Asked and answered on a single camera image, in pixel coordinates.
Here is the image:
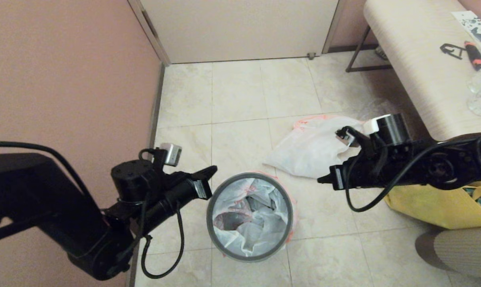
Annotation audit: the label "used white red-print trash bag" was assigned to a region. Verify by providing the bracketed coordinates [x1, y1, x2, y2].
[263, 115, 365, 179]

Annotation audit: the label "grey bin retaining ring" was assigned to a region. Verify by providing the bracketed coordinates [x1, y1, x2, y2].
[207, 172, 294, 262]

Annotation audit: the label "fresh white red-print trash bag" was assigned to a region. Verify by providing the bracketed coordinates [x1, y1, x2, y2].
[212, 171, 298, 258]

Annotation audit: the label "clear bag of dark parts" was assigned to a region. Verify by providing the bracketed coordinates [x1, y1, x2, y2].
[360, 100, 418, 132]

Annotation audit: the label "yellow fabric tote bag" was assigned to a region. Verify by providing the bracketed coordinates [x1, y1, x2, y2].
[384, 181, 481, 230]

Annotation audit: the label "teal patterned tote contents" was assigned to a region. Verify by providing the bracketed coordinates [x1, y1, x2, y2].
[462, 185, 481, 208]

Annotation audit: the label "light wood-grain table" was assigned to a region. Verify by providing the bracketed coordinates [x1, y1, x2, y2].
[345, 0, 481, 142]

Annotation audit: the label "white ribbed cylinder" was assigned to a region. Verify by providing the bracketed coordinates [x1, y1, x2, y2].
[415, 227, 481, 279]

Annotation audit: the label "black hook clip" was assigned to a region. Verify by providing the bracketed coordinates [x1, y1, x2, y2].
[440, 43, 465, 60]

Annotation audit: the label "white door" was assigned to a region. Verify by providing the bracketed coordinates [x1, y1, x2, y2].
[139, 0, 339, 64]

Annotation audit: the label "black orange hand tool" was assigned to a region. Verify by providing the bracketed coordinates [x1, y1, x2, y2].
[464, 41, 481, 71]

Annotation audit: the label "printed black white paper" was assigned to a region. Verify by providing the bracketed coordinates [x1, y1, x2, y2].
[451, 10, 481, 46]

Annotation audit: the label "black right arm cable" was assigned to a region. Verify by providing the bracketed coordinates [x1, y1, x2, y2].
[344, 135, 481, 212]

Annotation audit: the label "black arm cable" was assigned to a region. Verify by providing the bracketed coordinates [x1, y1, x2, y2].
[0, 142, 185, 279]
[344, 135, 481, 212]

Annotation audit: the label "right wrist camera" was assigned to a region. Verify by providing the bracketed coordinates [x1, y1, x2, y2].
[335, 114, 410, 149]

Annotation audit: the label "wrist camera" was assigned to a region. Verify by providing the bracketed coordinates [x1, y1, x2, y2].
[111, 143, 183, 204]
[335, 114, 410, 149]

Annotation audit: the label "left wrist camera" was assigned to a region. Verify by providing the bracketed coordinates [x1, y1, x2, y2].
[111, 143, 183, 204]

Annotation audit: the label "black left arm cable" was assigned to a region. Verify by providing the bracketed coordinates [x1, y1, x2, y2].
[0, 142, 185, 279]

